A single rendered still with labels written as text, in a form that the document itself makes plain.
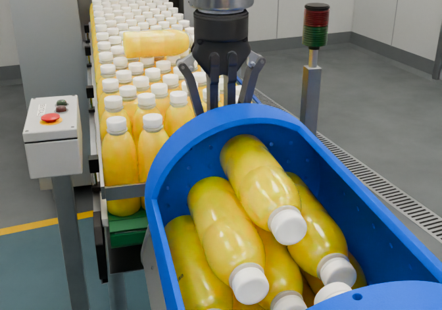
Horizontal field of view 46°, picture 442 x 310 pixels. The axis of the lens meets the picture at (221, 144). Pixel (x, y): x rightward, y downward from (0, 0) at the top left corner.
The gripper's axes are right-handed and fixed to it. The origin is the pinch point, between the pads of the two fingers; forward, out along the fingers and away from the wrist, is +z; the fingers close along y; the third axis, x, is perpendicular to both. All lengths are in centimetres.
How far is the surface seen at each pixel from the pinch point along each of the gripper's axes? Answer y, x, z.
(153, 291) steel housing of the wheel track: 11.4, -4.1, 29.7
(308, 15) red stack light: -35, -52, -7
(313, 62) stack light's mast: -38, -53, 5
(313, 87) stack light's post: -38, -52, 12
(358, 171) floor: -131, -183, 117
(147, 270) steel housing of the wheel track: 11.6, -11.5, 30.5
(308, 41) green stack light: -35, -52, -1
